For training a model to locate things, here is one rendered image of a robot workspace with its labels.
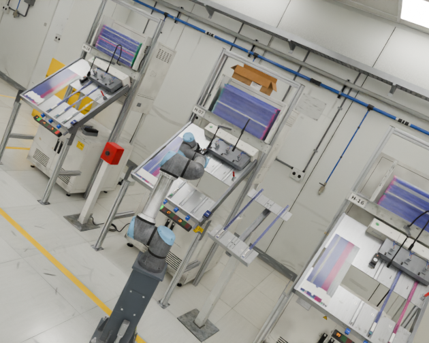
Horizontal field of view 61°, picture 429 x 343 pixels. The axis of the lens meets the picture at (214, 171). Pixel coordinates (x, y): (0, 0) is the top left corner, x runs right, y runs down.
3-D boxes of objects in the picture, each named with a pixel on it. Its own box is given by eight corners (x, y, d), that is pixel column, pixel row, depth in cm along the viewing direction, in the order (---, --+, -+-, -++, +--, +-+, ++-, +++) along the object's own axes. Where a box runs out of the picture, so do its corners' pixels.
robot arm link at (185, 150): (190, 162, 241) (197, 148, 244) (175, 154, 240) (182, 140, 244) (188, 165, 248) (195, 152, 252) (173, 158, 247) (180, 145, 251)
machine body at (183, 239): (180, 290, 299) (213, 227, 286) (120, 242, 325) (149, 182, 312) (213, 271, 358) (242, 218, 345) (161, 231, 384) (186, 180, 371)
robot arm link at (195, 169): (208, 170, 202) (211, 155, 250) (190, 161, 201) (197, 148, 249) (198, 188, 204) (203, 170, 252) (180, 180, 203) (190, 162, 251)
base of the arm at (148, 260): (161, 276, 202) (168, 262, 200) (135, 265, 201) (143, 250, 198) (165, 263, 217) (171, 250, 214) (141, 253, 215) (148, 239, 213)
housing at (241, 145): (251, 167, 293) (252, 156, 282) (204, 139, 311) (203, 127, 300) (257, 160, 297) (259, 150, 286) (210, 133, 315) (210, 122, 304)
